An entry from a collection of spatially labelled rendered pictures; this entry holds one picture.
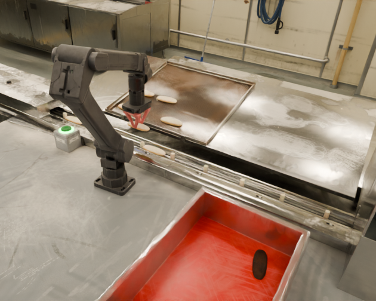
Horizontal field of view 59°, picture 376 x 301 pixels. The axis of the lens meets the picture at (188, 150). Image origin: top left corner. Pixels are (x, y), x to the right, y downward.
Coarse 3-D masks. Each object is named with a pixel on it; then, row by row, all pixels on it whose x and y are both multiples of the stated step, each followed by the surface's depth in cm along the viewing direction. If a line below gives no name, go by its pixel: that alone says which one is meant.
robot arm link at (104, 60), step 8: (56, 48) 77; (96, 48) 81; (96, 56) 75; (104, 56) 79; (112, 56) 90; (120, 56) 95; (128, 56) 101; (136, 56) 106; (144, 56) 113; (88, 64) 76; (96, 64) 76; (104, 64) 80; (112, 64) 91; (120, 64) 96; (128, 64) 102; (136, 64) 107
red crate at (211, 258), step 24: (192, 240) 95; (216, 240) 96; (240, 240) 96; (168, 264) 88; (192, 264) 89; (216, 264) 89; (240, 264) 89; (144, 288) 82; (168, 288) 82; (192, 288) 82; (216, 288) 83; (240, 288) 83; (264, 288) 84
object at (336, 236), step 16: (16, 112) 149; (48, 128) 142; (80, 128) 137; (144, 160) 121; (160, 160) 121; (176, 176) 116; (192, 176) 114; (208, 176) 115; (224, 192) 108; (240, 192) 109; (256, 208) 104; (272, 208) 103; (288, 208) 103; (304, 224) 98; (320, 224) 98; (320, 240) 97; (336, 240) 95
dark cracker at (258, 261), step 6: (258, 252) 92; (264, 252) 92; (258, 258) 90; (264, 258) 90; (252, 264) 89; (258, 264) 88; (264, 264) 89; (252, 270) 88; (258, 270) 87; (264, 270) 87; (258, 276) 86
